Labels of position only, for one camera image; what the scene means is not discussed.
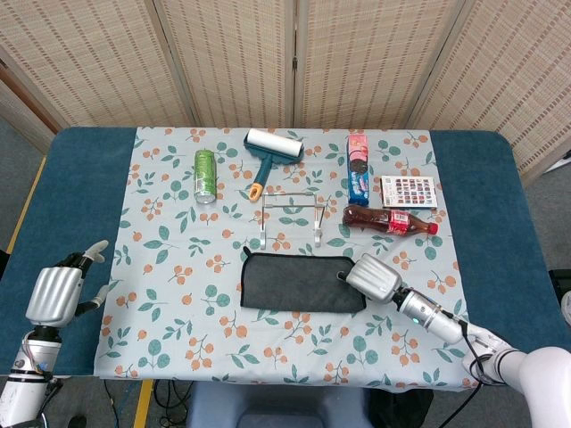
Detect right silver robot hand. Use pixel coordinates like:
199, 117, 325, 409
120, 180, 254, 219
335, 252, 405, 305

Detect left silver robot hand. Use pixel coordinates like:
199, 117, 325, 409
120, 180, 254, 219
25, 239, 111, 329

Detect blue microfibre cloth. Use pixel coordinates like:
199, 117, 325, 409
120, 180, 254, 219
239, 245, 369, 315

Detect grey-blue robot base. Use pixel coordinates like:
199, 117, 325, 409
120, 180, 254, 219
185, 382, 371, 428

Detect floral tablecloth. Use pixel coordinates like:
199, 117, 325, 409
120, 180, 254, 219
92, 126, 486, 388

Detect cola bottle with red label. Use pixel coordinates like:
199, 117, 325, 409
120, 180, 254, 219
342, 204, 440, 236

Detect flat box with printed squares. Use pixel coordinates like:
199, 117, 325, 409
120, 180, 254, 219
380, 174, 439, 210

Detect blue pink cookie box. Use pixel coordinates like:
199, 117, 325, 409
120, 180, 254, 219
346, 132, 371, 207

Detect teal table cover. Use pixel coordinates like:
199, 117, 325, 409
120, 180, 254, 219
0, 127, 563, 389

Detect black bag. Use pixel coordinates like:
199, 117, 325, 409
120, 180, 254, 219
368, 386, 436, 428

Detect teal lint roller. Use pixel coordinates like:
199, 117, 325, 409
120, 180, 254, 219
243, 128, 306, 204

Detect black floor object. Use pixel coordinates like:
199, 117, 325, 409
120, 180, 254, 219
547, 268, 571, 304

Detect green drink can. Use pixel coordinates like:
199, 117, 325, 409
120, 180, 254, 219
193, 149, 219, 205

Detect woven folding screen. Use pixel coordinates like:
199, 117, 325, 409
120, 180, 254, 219
0, 0, 571, 187

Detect metal wire stand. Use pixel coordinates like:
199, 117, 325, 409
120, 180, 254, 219
259, 191, 324, 249

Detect black floor cables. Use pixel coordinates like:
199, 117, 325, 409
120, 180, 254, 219
104, 378, 193, 428

